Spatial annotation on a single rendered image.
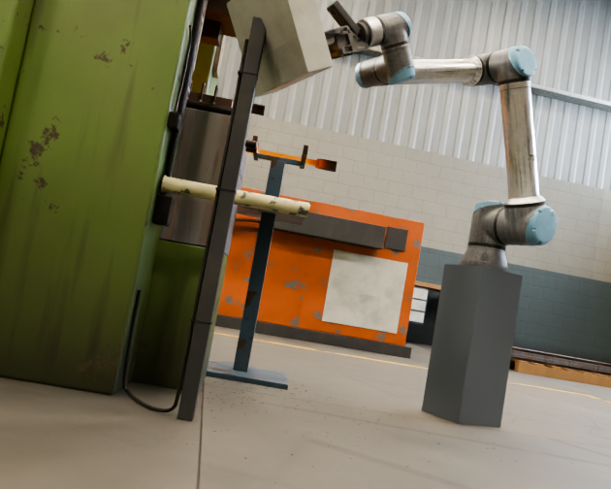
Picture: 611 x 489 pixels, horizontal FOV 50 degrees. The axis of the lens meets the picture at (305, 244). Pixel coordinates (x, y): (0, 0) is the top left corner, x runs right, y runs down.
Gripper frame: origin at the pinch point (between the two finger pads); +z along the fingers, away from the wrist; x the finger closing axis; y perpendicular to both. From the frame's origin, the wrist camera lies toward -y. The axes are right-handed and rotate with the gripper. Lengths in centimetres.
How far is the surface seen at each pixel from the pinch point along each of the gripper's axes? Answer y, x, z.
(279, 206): 45, 2, 24
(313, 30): 2.4, -27.0, 14.1
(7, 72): -13, 25, 80
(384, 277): 171, 319, -208
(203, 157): 25, 35, 30
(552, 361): 335, 323, -389
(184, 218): 42, 35, 42
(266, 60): 4.3, -7.1, 19.1
